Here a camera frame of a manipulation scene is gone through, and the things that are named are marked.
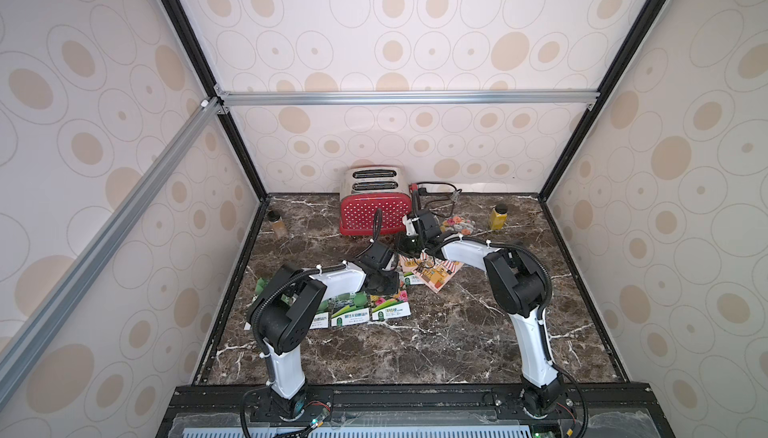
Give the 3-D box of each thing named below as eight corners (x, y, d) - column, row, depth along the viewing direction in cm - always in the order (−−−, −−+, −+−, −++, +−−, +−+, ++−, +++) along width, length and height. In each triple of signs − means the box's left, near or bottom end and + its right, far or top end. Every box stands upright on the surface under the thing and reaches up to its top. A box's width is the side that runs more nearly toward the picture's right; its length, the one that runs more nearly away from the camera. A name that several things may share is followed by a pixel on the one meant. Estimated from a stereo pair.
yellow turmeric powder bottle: (490, 231, 111) (497, 214, 104) (487, 219, 115) (493, 202, 108) (502, 231, 111) (510, 214, 104) (499, 219, 115) (506, 202, 108)
